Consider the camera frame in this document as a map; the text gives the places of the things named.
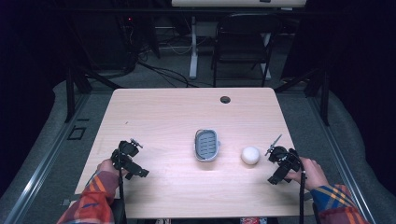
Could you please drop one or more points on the dark computer tower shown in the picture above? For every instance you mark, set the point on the dark computer tower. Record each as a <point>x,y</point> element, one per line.
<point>134,34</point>

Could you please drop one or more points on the white round soap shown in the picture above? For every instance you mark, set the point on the white round soap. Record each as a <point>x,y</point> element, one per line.
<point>250,155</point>

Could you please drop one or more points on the person's left hand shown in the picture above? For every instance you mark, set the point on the person's left hand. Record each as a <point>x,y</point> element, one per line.
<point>107,165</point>

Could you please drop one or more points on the white desk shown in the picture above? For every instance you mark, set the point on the white desk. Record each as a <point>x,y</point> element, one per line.
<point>193,46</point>

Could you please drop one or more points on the person's right hand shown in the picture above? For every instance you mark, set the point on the person's right hand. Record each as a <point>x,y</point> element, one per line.
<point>311,175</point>

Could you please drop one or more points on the black folding chair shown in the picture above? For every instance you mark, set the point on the black folding chair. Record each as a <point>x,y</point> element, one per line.
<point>243,40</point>

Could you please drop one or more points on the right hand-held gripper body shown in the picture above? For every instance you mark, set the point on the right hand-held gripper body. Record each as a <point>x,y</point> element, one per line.
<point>286,160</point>

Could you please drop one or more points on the grey soap dish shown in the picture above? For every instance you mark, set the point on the grey soap dish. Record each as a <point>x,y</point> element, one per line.
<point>206,145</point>

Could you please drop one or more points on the metal floor rail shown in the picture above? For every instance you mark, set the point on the metal floor rail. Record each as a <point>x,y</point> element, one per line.
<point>342,155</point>
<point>46,161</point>

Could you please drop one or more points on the black metal stand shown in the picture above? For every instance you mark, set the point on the black metal stand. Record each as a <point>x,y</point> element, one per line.
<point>71,93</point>
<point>323,96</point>

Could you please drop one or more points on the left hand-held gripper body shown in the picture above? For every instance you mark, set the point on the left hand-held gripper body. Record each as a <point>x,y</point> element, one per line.
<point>124,159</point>

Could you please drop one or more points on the black table grommet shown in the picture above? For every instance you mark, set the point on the black table grommet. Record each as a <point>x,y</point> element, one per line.
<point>225,100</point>

